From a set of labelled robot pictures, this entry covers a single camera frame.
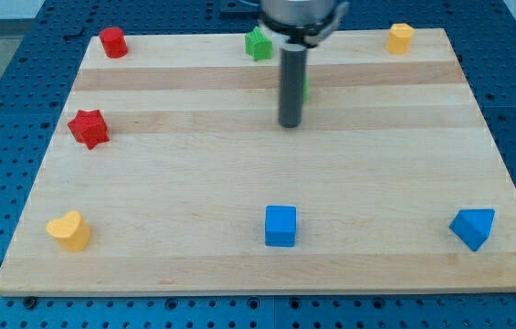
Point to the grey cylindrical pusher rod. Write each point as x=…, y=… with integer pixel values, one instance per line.
x=292, y=77

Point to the green circle block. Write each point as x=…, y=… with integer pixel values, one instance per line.
x=306, y=90

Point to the green star block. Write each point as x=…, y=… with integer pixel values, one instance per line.
x=257, y=46

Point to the red star block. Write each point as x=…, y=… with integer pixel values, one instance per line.
x=90, y=128

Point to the yellow hexagon block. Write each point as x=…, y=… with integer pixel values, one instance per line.
x=399, y=38

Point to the blue cube block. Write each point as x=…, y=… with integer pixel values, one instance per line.
x=280, y=226

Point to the wooden board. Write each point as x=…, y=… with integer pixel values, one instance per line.
x=389, y=149

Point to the red cylinder block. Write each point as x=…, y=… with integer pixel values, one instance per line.
x=113, y=42

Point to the blue triangle block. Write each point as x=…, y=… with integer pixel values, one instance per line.
x=473, y=226

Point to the yellow heart block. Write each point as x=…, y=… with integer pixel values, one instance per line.
x=71, y=232

